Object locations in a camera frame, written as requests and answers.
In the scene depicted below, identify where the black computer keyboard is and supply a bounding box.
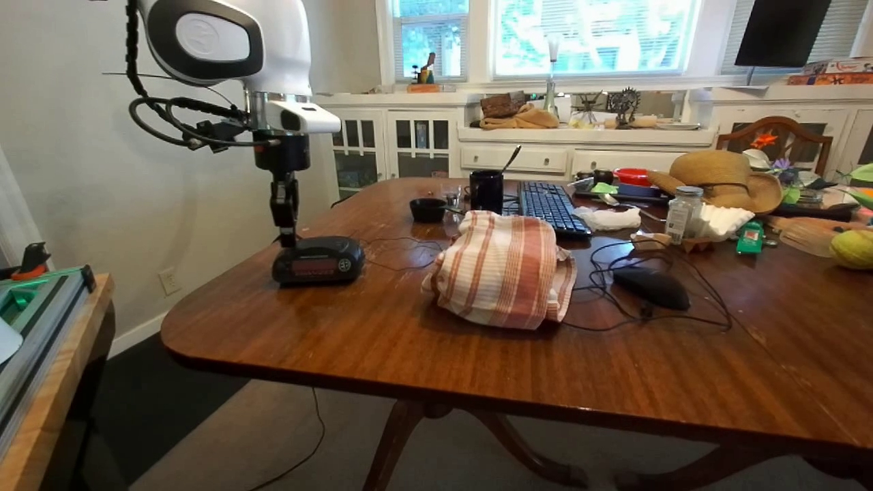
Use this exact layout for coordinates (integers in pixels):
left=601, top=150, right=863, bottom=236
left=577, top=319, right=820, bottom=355
left=518, top=183, right=593, bottom=239

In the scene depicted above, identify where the small black bowl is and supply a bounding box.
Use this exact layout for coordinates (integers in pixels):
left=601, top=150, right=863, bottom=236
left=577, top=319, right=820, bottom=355
left=409, top=198, right=445, bottom=224

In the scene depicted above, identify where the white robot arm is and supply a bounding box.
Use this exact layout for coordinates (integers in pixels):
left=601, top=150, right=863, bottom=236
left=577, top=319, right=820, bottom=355
left=127, top=0, right=342, bottom=248

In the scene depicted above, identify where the small clear glass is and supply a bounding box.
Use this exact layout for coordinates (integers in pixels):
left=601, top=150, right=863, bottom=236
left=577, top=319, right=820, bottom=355
left=445, top=194, right=466, bottom=236

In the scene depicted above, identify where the black mug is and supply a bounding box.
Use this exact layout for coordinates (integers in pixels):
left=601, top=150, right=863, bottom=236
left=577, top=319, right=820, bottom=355
left=469, top=169, right=502, bottom=213

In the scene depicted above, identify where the clear plastic bottle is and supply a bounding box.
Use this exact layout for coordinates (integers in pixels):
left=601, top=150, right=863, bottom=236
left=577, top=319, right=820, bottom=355
left=667, top=184, right=705, bottom=243

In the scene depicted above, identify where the wooden dining chair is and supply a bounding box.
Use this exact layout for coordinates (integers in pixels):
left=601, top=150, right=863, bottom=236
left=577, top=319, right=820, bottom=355
left=716, top=116, right=832, bottom=175

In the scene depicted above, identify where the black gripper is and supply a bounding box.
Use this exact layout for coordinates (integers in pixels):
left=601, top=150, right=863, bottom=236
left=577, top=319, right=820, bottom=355
left=254, top=130, right=312, bottom=244

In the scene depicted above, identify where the black computer mouse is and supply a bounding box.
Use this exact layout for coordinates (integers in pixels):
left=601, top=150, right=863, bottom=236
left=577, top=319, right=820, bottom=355
left=614, top=267, right=692, bottom=311

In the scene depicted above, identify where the straw hat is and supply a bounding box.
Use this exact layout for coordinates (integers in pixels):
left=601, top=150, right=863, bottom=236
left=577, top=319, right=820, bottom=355
left=651, top=150, right=783, bottom=216

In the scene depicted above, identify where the red striped folded cloth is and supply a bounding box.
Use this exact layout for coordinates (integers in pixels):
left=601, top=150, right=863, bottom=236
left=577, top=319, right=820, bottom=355
left=424, top=210, right=577, bottom=329

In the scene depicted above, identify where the white sideboard cabinet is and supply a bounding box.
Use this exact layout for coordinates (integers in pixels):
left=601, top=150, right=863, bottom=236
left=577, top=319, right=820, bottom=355
left=322, top=83, right=873, bottom=195

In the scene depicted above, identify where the black alarm clock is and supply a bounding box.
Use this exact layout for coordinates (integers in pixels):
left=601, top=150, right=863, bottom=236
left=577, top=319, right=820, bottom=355
left=273, top=236, right=367, bottom=285

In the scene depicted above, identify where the red bowl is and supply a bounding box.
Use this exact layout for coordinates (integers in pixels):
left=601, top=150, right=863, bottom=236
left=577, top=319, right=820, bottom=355
left=614, top=166, right=652, bottom=184

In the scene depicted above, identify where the green box on stand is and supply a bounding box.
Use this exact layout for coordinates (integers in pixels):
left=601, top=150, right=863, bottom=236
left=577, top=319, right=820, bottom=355
left=0, top=267, right=93, bottom=428

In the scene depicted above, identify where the black television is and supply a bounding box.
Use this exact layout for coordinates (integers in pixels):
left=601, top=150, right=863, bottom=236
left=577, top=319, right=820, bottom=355
left=735, top=0, right=832, bottom=68

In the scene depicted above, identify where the yellow green ball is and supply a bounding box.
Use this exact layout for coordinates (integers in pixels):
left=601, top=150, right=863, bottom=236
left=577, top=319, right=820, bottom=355
left=829, top=229, right=873, bottom=269

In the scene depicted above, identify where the white crumpled paper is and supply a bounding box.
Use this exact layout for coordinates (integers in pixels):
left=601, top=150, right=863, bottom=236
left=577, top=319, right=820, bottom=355
left=577, top=206, right=641, bottom=232

